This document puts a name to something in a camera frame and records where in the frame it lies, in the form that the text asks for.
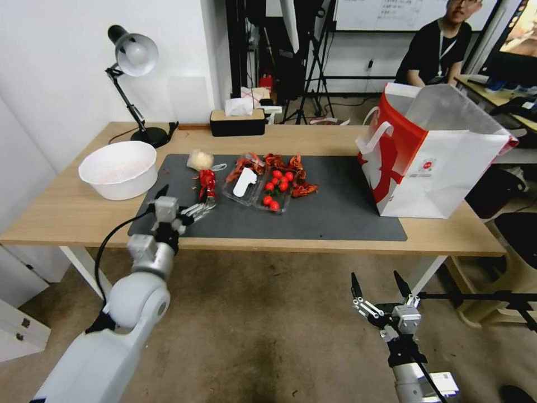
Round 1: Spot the black desk lamp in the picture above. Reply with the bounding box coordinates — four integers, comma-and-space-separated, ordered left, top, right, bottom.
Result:
104, 25, 169, 149

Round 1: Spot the dark grey table mat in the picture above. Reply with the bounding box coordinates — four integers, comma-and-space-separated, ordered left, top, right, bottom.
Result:
127, 153, 408, 242

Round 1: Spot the wooden table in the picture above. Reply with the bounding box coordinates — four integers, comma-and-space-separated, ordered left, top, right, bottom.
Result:
0, 121, 507, 303

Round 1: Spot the black tissue box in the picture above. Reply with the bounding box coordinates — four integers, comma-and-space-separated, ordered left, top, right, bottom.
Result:
209, 107, 267, 138

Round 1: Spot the clear disposable takeout box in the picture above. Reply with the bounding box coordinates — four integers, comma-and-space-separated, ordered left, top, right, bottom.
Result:
221, 156, 293, 215

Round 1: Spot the white plastic bowl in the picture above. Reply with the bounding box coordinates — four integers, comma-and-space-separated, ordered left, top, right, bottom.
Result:
78, 140, 158, 201

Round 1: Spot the white tissue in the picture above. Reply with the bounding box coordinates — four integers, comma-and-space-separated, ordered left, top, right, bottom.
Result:
224, 97, 255, 118

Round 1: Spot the wooden background desk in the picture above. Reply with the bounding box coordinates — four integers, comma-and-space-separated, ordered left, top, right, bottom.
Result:
454, 74, 537, 132

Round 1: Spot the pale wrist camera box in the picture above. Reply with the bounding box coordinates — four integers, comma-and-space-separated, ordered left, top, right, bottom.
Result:
154, 196, 178, 224
392, 305, 422, 335

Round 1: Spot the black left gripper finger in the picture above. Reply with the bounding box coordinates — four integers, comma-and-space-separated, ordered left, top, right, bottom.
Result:
179, 194, 218, 228
145, 184, 170, 208

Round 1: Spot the black camera tripod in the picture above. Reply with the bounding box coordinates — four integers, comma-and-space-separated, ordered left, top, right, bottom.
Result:
280, 0, 337, 125

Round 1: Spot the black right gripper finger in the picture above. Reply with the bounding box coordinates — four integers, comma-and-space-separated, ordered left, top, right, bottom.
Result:
350, 271, 387, 330
393, 270, 422, 314

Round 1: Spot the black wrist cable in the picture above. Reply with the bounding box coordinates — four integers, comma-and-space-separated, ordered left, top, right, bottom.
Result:
411, 334, 448, 403
94, 204, 157, 301

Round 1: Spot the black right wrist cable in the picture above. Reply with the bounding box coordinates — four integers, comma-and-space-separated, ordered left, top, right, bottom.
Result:
411, 334, 448, 403

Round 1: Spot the clear bag of rice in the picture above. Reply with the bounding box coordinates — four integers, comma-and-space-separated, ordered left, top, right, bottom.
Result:
187, 149, 215, 171

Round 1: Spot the black monitor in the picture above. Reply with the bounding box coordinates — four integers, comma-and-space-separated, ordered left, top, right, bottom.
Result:
481, 0, 537, 85

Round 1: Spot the red and white delivery bag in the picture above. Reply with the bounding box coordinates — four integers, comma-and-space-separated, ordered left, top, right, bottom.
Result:
355, 82, 519, 220

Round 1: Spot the person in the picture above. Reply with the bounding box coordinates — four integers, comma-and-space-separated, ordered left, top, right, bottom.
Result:
394, 0, 483, 87

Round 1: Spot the black backpack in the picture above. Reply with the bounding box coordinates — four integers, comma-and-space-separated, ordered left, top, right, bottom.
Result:
464, 166, 527, 220

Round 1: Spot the black office chair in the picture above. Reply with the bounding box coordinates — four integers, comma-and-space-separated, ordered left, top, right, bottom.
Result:
484, 211, 537, 274

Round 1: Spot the whiteboard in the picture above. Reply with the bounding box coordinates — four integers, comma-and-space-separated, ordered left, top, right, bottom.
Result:
335, 0, 500, 32

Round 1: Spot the beige plastic stool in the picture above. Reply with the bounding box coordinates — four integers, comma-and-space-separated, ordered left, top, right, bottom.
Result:
445, 254, 537, 329

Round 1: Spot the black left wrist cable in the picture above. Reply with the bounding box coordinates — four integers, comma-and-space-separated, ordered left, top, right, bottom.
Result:
94, 204, 157, 301

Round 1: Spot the black tripod boom pole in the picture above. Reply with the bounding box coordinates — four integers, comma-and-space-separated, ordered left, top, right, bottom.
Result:
418, 290, 537, 333

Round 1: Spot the white cabinet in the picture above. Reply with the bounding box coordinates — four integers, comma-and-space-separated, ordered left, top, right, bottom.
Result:
0, 243, 71, 363

